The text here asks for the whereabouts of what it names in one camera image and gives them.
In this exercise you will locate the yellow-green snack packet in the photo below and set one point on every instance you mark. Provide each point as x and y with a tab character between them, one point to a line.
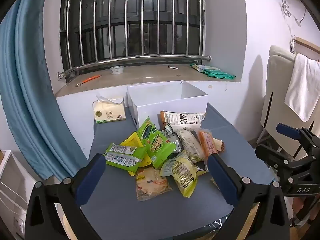
183	173

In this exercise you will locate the clear rice cracker packet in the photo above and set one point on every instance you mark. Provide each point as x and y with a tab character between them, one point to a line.
150	183

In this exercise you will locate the clear tape roll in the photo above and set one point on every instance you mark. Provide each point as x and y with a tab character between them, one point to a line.
117	70

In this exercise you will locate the blue curtain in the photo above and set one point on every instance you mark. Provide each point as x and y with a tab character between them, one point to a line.
25	80

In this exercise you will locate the orange utility knife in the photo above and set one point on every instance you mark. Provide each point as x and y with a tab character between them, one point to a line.
91	78

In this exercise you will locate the white cardboard box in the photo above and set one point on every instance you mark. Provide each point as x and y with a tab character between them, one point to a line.
150	111

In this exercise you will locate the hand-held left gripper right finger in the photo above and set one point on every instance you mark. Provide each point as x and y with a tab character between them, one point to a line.
222	180

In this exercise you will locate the white striped snack packet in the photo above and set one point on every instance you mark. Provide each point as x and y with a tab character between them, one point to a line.
190	142

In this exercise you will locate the beige folding chair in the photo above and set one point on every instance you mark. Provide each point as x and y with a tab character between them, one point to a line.
275	92

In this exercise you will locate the white towel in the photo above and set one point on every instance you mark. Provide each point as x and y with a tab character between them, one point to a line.
303	87

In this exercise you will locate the orange wafer packet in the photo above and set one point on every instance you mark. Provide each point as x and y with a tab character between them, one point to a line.
208	143

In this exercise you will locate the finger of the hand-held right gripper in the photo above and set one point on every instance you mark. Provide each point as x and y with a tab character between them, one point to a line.
287	130
265	152

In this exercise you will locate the yellow tissue pack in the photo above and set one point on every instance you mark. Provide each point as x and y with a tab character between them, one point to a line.
107	112

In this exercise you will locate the white black-print long packet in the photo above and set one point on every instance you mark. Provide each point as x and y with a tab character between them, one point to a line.
185	118

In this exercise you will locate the green plastic packets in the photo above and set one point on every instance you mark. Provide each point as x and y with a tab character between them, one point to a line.
215	73

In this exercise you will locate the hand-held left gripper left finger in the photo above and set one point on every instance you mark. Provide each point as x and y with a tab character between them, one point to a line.
91	180

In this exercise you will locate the yellow snack packet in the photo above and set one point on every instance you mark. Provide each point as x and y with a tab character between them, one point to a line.
135	141

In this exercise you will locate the person's right hand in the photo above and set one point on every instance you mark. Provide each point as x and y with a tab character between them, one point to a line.
297	205

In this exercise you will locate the steel window grille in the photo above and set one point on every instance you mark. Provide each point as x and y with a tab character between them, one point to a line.
60	75

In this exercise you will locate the white shelf unit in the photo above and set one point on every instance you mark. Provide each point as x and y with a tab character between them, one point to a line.
10	177

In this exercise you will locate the wooden wall frame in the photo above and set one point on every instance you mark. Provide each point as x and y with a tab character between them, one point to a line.
307	43

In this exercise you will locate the bright green snack packet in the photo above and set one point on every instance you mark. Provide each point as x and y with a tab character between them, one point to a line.
157	146

